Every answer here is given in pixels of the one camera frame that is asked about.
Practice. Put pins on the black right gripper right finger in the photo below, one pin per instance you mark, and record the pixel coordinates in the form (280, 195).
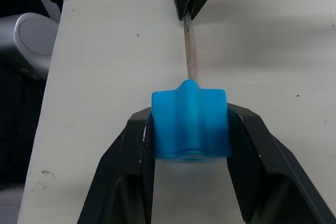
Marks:
(267, 171)

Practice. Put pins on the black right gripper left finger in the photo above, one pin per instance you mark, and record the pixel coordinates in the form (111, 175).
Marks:
(123, 171)

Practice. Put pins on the beige braided lace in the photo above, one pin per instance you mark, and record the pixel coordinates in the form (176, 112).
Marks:
(190, 48)

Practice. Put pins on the blue star-shaped plastic block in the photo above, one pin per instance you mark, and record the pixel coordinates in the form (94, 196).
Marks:
(190, 124)

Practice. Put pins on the silver robot body joint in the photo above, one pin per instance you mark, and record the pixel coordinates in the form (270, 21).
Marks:
(29, 43)

